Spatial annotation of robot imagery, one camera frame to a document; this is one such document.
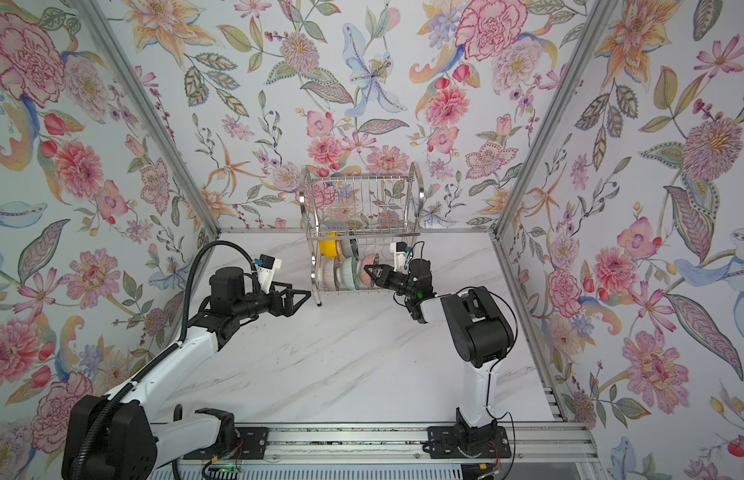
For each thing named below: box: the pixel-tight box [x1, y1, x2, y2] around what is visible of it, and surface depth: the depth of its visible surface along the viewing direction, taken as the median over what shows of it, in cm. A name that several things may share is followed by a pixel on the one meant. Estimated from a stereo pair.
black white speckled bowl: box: [360, 253, 376, 287], surface depth 95 cm
